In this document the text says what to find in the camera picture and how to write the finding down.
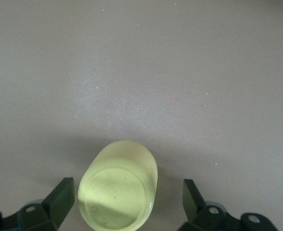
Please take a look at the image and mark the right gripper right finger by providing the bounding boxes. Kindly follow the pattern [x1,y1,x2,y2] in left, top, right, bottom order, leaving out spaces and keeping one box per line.
[178,179,279,231]

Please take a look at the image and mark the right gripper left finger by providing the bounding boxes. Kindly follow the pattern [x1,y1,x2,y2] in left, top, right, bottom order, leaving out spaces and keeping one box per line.
[0,177,74,231]

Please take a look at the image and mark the yellow plastic cup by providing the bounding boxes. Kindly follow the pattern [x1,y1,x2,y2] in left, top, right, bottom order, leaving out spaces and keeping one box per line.
[77,140,159,231]

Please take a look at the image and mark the brown table cover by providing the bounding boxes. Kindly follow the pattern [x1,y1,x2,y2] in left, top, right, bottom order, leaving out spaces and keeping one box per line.
[0,0,283,231]

